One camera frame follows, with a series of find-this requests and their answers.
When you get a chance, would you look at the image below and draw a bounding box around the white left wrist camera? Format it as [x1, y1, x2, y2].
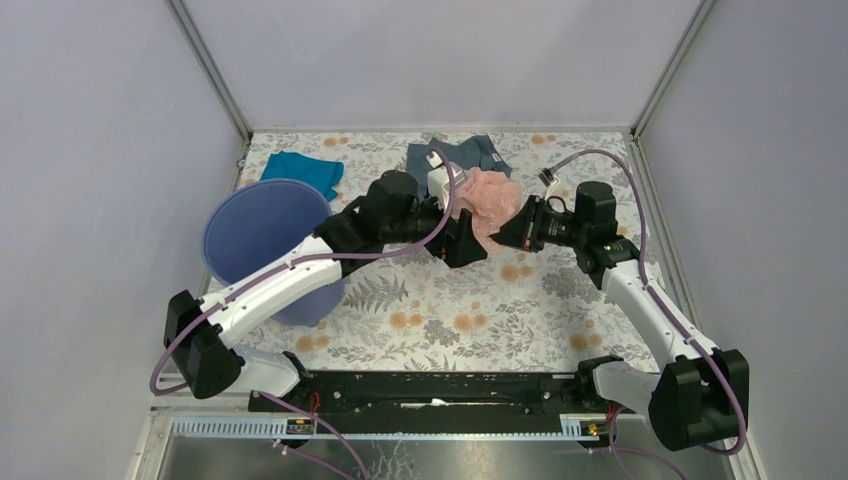
[426, 151, 453, 211]

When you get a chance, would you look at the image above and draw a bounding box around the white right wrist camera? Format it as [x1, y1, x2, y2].
[538, 168, 561, 197]

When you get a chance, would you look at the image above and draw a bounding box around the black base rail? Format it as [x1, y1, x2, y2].
[282, 370, 609, 427]

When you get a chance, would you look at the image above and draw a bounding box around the white slotted cable duct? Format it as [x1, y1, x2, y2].
[172, 415, 602, 442]

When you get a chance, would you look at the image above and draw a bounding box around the floral tablecloth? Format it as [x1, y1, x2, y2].
[238, 132, 660, 373]

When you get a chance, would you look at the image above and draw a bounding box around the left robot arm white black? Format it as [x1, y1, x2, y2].
[162, 163, 466, 411]

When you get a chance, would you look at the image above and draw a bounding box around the grey-blue shirt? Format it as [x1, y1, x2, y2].
[405, 135, 512, 200]

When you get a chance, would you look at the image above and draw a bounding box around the blue plastic trash bin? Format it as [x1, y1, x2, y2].
[202, 179, 332, 285]

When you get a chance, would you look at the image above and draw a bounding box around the pink plastic trash bag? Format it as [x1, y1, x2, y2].
[451, 167, 524, 256]

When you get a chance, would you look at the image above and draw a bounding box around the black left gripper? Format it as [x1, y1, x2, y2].
[382, 186, 487, 267]

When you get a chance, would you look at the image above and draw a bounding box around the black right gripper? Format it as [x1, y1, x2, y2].
[485, 196, 586, 254]

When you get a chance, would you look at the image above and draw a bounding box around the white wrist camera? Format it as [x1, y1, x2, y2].
[426, 151, 453, 211]
[538, 168, 561, 197]

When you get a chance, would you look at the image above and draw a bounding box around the teal cloth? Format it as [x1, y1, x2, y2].
[260, 151, 344, 201]

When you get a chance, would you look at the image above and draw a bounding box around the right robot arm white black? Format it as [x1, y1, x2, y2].
[492, 181, 750, 451]

